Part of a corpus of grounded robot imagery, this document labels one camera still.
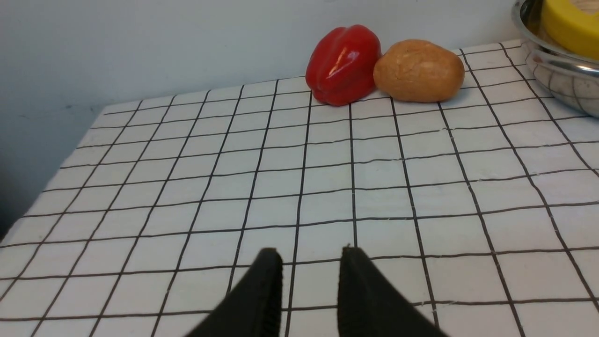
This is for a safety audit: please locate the yellow-rimmed woven steamer lid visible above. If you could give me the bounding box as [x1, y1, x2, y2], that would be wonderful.
[539, 0, 599, 60]

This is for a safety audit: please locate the red bell pepper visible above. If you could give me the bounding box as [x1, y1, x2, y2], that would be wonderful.
[305, 25, 382, 106]

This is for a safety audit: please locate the white grid tablecloth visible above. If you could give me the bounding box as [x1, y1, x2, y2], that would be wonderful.
[1, 41, 598, 337]

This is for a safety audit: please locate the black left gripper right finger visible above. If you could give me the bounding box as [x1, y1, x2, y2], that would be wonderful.
[336, 247, 446, 337]

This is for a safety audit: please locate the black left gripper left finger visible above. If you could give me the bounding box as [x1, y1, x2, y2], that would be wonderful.
[187, 248, 283, 337]

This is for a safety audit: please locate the stainless steel pot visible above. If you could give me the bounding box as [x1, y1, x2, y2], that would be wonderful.
[511, 0, 599, 117]

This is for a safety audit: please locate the brown potato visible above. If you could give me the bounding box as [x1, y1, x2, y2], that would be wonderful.
[373, 40, 466, 104]

